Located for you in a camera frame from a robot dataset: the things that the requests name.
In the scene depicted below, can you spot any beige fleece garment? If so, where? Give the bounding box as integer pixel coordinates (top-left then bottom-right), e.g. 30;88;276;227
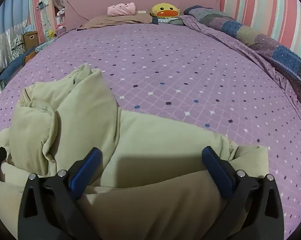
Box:
0;64;269;239

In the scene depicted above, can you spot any blue cloth on stand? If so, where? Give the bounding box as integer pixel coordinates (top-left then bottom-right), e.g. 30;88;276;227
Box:
0;47;36;83

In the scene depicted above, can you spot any brown cardboard box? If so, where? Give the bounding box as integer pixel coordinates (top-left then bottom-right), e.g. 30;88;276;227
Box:
23;31;39;50

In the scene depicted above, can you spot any patchwork quilt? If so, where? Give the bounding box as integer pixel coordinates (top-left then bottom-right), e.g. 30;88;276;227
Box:
183;5;301;86

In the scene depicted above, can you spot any purple diamond-pattern bedsheet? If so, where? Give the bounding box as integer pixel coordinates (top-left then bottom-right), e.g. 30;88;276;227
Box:
0;24;301;237

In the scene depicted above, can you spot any pink folded cloth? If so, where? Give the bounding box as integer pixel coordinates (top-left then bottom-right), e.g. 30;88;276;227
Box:
107;2;137;17

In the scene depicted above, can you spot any brown pillow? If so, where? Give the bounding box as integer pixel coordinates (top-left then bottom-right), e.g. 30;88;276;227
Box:
77;14;153;31

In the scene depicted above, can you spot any yellow duck plush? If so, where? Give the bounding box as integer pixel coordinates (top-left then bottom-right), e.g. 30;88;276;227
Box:
150;3;180;18

